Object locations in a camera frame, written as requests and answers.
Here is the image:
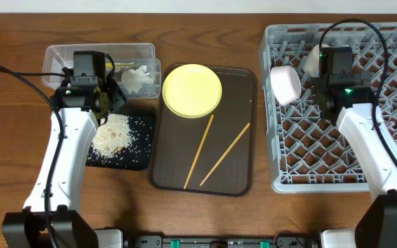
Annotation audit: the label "green yellow wrapper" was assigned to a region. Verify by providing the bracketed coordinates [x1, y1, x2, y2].
[105, 62, 135, 70]

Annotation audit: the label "cooked rice leftovers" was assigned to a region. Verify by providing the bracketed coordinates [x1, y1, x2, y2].
[90, 113, 153, 163]

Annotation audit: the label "yellow plate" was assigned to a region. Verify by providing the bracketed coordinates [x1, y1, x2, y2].
[162, 64, 223, 118]

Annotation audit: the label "wooden chopstick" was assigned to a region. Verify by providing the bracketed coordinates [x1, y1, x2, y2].
[200, 123, 251, 186]
[183, 114, 214, 189]

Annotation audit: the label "pink white bowl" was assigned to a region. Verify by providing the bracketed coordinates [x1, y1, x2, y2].
[270, 65, 301, 105]

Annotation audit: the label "pale green cup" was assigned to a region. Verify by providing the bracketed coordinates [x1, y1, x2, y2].
[303, 45, 324, 78]

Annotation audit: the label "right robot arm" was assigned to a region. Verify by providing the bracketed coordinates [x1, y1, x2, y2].
[314, 45, 397, 247]

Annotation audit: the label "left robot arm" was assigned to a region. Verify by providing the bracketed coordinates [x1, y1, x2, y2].
[2, 51, 128, 247]

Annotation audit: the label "black waste tray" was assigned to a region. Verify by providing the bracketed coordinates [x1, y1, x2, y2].
[85, 106, 156, 172]

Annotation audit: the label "grey dishwasher rack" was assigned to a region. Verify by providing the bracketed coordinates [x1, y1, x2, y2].
[259, 23, 397, 194]

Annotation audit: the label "crumpled white tissue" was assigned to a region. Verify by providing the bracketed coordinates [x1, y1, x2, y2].
[121, 65, 152, 93]

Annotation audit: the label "clear plastic bin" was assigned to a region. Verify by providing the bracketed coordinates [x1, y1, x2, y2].
[42, 43, 161, 99]

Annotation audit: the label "brown serving tray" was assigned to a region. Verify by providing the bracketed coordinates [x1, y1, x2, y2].
[148, 67, 258, 197]

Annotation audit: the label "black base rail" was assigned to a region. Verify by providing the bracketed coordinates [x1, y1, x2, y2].
[94, 227, 323, 248]

